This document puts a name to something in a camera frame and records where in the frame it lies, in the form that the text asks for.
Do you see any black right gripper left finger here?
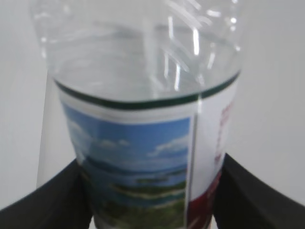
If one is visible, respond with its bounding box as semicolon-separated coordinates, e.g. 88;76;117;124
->
0;161;92;229

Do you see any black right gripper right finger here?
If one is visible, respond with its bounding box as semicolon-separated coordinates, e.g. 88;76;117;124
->
213;155;305;229

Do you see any clear Nongfu Spring water bottle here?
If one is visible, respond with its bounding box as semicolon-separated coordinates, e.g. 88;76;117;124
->
30;0;246;229

